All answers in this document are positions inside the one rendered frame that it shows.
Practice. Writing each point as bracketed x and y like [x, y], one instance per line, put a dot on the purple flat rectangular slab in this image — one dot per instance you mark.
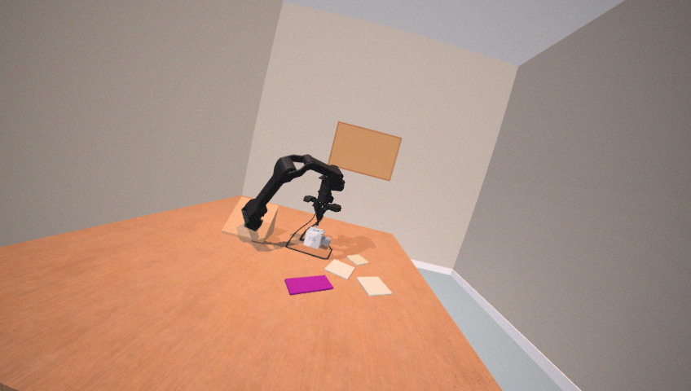
[308, 284]

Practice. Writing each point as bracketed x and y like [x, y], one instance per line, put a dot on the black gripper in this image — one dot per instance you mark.
[323, 200]

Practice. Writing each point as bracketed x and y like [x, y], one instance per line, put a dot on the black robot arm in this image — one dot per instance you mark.
[285, 171]

